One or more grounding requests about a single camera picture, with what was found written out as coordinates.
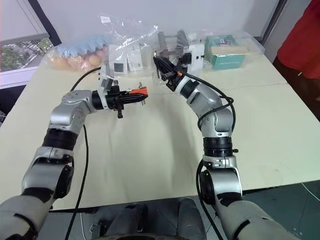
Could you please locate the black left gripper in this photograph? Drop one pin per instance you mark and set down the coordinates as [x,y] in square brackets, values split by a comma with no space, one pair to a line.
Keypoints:
[112,100]

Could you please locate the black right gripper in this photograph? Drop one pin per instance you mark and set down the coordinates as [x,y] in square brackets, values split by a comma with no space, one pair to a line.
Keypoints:
[173,80]

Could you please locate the red hex key holder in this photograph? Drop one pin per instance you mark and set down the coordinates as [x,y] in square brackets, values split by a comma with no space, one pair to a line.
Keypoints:
[138,91]

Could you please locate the thin hex key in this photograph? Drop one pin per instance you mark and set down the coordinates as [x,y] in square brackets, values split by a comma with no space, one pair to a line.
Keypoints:
[157,71]

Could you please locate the silver hex key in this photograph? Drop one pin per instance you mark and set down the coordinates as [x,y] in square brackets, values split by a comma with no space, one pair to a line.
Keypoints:
[140,85]
[143,102]

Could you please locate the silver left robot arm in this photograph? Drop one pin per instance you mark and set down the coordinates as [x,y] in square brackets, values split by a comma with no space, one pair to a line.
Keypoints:
[67,115]

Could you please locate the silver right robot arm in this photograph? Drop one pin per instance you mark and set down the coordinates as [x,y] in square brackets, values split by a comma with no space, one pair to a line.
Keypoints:
[215,120]

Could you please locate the grey metal clamps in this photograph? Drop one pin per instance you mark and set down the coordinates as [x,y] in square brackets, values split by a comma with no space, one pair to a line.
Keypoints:
[162,45]

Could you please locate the white device with black knob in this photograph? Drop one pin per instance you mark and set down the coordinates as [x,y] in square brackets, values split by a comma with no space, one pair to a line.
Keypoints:
[196,56]

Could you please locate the plain white box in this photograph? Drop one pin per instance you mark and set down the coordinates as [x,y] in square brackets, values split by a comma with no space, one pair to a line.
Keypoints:
[135,57]

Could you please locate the white box with grey square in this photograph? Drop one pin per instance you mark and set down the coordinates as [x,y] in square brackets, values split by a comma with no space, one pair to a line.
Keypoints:
[118,60]

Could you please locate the clear plastic bag with label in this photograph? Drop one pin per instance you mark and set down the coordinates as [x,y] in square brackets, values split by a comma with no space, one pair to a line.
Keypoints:
[130,30]

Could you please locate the teal cardboard box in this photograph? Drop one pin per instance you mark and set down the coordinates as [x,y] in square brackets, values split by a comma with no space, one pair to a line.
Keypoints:
[225,58]

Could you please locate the blue egg tray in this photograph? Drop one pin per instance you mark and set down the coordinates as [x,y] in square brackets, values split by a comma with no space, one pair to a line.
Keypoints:
[82,45]

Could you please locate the clear bag of orange eggs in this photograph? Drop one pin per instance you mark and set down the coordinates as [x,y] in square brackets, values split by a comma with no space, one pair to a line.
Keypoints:
[65,61]

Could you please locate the person in red shirt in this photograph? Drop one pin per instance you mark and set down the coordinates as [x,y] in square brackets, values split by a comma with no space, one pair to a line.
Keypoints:
[300,37]

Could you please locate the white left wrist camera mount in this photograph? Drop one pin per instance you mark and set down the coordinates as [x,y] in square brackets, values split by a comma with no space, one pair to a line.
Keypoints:
[103,82]

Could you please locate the dark window frame post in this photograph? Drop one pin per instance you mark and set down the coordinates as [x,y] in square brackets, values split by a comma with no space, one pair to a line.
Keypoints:
[273,20]
[48,22]

